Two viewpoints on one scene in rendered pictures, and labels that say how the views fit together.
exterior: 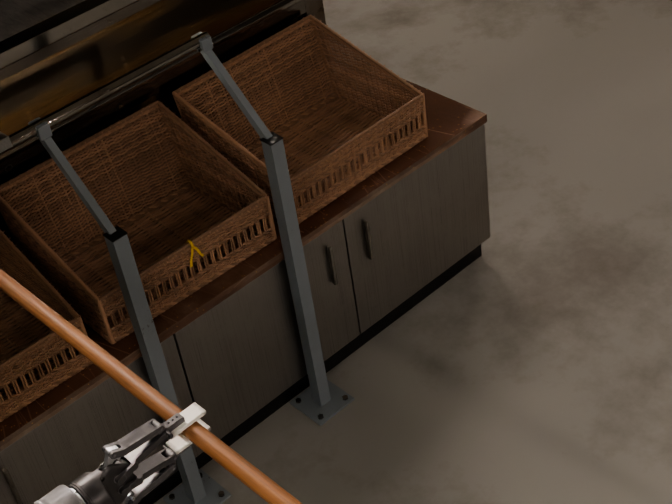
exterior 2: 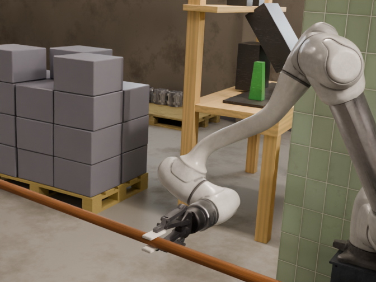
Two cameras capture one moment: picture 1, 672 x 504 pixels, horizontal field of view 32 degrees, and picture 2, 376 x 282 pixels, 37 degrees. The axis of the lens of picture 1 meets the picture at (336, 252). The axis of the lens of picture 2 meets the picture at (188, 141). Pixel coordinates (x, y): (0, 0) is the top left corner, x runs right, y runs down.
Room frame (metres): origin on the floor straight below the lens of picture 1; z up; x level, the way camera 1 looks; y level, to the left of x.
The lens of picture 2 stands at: (2.64, -0.07, 1.85)
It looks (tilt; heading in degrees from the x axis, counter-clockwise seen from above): 15 degrees down; 162
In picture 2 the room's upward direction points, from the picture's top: 3 degrees clockwise
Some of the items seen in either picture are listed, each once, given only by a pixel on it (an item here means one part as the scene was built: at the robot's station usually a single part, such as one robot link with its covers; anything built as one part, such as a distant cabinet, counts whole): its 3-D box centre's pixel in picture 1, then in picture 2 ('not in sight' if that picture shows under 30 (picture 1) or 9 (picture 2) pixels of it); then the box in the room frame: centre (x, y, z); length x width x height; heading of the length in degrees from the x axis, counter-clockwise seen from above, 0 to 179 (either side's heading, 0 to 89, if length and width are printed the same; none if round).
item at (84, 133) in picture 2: not in sight; (66, 120); (-2.47, 0.36, 0.65); 1.29 x 0.86 x 1.30; 45
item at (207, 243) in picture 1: (136, 214); not in sight; (2.57, 0.51, 0.72); 0.56 x 0.49 x 0.28; 126
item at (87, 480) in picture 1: (106, 487); (187, 222); (1.20, 0.40, 1.20); 0.09 x 0.07 x 0.08; 128
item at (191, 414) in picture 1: (183, 420); (154, 234); (1.30, 0.28, 1.21); 0.07 x 0.03 x 0.01; 128
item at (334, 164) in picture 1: (302, 114); not in sight; (2.93, 0.03, 0.72); 0.56 x 0.49 x 0.28; 128
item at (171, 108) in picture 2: not in sight; (165, 107); (-5.19, 2.05, 0.19); 1.45 x 0.96 x 0.39; 41
